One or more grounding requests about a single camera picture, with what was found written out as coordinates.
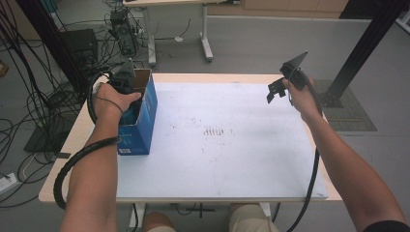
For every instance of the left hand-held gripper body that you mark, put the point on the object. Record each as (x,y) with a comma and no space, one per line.
(124,80)

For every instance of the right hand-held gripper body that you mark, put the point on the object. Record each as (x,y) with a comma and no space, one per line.
(295,75)

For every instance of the blue cardboard box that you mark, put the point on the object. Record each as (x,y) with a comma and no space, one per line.
(145,129)

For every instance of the person's left hand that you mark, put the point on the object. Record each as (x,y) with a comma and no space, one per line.
(109,103)

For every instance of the person's right hand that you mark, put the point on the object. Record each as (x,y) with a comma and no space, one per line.
(306,103)

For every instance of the computer tower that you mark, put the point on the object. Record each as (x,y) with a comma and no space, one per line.
(124,32)

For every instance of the white-legged background desk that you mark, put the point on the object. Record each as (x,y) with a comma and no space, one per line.
(151,38)

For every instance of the black equipment box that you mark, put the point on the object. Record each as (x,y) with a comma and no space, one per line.
(80,45)

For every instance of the wooden cabinet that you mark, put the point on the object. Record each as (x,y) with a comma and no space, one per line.
(290,8)

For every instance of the black metal stand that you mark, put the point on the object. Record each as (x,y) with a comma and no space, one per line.
(54,48)
(364,45)

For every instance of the white table mat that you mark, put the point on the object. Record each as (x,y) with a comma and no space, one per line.
(225,161)

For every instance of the black tape strip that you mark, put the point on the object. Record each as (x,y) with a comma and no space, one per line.
(63,155)

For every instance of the dark floor mat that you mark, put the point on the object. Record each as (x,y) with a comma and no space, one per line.
(38,141)

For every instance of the white table leg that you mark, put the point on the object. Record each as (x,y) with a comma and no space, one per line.
(137,216)
(265,209)

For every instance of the orange floor object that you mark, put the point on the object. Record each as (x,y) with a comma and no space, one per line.
(2,68)

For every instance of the person's right leg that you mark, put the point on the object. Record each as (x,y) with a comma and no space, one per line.
(251,219)

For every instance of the person's leg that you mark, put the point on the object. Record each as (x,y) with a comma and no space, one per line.
(159,222)
(251,219)

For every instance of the person's left leg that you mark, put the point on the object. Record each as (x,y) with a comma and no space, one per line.
(159,222)

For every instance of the white power strip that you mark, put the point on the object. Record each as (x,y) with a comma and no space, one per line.
(7,183)

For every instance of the black shirt sleeve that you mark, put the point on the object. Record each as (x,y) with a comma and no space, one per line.
(390,227)

